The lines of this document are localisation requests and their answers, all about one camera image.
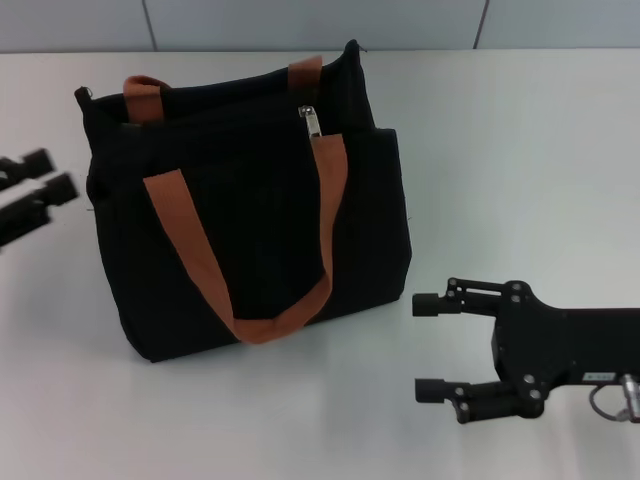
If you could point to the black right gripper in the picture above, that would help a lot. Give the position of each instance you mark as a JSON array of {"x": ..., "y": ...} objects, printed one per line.
[{"x": 565, "y": 345}]

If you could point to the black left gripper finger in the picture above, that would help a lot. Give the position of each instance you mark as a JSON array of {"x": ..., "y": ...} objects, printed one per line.
[
  {"x": 60, "y": 189},
  {"x": 37, "y": 162}
]

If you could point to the silver zipper pull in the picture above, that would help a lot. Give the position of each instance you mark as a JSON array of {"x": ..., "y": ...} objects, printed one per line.
[{"x": 311, "y": 122}]

